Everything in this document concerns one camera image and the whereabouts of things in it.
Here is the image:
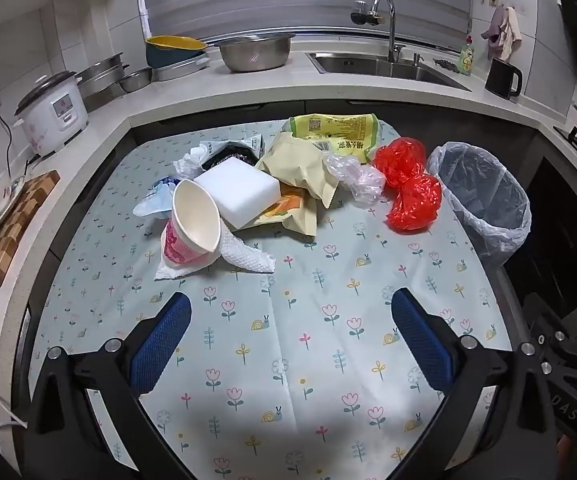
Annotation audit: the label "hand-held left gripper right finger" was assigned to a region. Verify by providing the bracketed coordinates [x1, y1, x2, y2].
[391, 287, 566, 480]

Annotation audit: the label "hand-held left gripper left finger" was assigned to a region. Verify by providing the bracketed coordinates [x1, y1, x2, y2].
[21, 291, 194, 480]

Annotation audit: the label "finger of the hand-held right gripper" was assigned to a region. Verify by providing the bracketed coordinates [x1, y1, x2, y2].
[522, 292, 577, 480]

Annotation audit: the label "white paper towel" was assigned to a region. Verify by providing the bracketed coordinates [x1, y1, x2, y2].
[154, 227, 276, 282]

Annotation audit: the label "trash bin with clear liner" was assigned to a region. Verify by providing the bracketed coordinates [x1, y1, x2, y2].
[427, 141, 533, 267]

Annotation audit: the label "beige snack bag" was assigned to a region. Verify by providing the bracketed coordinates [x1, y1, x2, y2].
[256, 132, 339, 208]

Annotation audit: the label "pink white paper cup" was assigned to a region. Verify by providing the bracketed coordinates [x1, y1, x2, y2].
[161, 178, 222, 267]

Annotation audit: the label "floral tablecloth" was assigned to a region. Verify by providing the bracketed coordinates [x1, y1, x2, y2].
[28, 117, 514, 480]

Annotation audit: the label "blue white plastic wrapper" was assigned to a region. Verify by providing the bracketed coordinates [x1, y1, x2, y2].
[133, 176, 176, 218]

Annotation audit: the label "red plastic bag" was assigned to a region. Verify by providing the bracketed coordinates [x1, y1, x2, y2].
[372, 136, 442, 233]

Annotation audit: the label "white foam block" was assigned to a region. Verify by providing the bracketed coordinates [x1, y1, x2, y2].
[193, 156, 283, 232]

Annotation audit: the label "clear plastic bag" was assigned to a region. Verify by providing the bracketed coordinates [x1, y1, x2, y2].
[322, 150, 386, 205]

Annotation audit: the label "orange print snack packet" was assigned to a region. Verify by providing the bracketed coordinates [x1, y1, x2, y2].
[251, 182, 319, 236]

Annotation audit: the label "crumpled white plastic bag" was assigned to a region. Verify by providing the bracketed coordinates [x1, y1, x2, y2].
[173, 144, 210, 181]

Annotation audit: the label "wooden cutting board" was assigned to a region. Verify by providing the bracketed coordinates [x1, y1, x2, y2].
[0, 170, 62, 288]

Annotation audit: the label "white milk carton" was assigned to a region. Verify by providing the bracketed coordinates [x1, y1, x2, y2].
[203, 134, 265, 161]

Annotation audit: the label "green yellow snack bag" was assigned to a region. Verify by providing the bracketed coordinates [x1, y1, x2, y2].
[287, 112, 380, 165]

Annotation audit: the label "black mug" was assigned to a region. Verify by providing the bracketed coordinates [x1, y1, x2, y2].
[485, 56, 523, 101]

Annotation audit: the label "white rice cooker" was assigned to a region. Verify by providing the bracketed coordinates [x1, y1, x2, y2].
[14, 71, 90, 158]

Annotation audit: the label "small steel bowl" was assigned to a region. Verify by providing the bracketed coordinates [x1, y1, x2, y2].
[118, 66, 154, 93]

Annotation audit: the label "green dish soap bottle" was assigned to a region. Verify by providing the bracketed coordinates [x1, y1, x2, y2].
[458, 33, 475, 77]

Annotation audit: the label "stacked steel pots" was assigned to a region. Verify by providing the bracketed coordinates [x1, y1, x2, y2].
[74, 51, 130, 101]

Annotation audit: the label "steel tray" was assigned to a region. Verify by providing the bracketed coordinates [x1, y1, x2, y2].
[151, 54, 212, 82]

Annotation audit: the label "beige hanging cloth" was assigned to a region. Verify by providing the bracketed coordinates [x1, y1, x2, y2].
[499, 6, 523, 61]

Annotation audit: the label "steel sink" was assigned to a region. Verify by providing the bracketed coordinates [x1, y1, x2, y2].
[305, 50, 471, 92]

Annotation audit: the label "purple hanging cloth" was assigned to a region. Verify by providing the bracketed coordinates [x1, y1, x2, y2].
[481, 7, 510, 61]

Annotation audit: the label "blue yellow bowl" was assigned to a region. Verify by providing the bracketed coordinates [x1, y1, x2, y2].
[145, 35, 208, 68]

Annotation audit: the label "steel colander bowl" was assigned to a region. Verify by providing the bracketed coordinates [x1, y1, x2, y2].
[213, 32, 296, 73]

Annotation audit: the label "chrome faucet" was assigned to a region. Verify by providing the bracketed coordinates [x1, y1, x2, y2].
[351, 0, 404, 63]

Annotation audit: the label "black power cable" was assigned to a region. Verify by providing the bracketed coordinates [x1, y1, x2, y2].
[0, 99, 42, 181]

